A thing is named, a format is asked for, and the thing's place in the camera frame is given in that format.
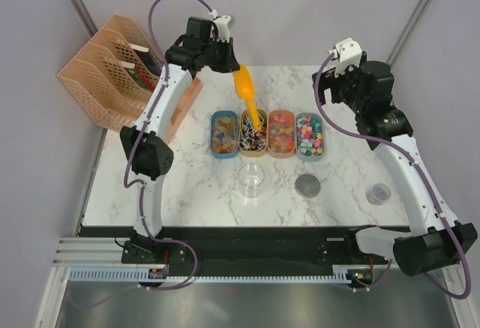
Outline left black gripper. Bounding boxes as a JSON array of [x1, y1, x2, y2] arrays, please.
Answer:
[[201, 37, 239, 74]]

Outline yellow plastic scoop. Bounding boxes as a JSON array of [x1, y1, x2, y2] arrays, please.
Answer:
[[233, 64, 262, 131]]

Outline light blue star candy tray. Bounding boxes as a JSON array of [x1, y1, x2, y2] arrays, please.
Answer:
[[295, 113, 326, 162]]

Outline pink gummy tray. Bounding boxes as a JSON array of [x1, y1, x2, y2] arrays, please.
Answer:
[[267, 110, 296, 158]]

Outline tan lollipop tray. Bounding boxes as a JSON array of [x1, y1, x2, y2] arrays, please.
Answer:
[[238, 109, 268, 157]]

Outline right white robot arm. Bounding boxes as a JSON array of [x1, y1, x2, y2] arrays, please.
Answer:
[[312, 59, 478, 276]]

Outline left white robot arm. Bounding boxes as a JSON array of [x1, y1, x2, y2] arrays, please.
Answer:
[[120, 15, 239, 264]]

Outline peach desk organizer tray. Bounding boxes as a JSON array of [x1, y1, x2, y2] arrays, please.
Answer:
[[164, 77, 203, 143]]

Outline books in file rack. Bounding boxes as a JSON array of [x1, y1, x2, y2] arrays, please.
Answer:
[[124, 43, 161, 92]]

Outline peach file organizer rack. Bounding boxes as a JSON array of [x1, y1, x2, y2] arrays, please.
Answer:
[[57, 15, 163, 131]]

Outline grey metal jar lid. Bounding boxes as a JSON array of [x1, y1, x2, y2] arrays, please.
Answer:
[[294, 173, 321, 199]]

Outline small purple candy cup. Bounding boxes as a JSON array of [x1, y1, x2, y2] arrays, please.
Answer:
[[366, 183, 391, 206]]

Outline clear glass jar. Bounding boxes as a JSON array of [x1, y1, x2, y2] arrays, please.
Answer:
[[238, 163, 266, 205]]

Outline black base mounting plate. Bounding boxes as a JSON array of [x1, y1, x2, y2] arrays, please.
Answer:
[[80, 227, 388, 282]]

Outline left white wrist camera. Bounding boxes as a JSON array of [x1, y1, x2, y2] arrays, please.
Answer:
[[208, 10, 236, 43]]

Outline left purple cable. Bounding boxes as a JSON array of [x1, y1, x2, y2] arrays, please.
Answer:
[[67, 0, 220, 309]]

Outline purple cable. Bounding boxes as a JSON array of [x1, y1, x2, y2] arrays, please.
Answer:
[[67, 0, 220, 309], [313, 52, 474, 300]]

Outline white slotted cable duct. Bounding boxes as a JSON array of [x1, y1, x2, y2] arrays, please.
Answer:
[[68, 266, 351, 284]]

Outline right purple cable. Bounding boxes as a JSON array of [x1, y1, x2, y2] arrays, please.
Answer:
[[313, 52, 474, 300]]

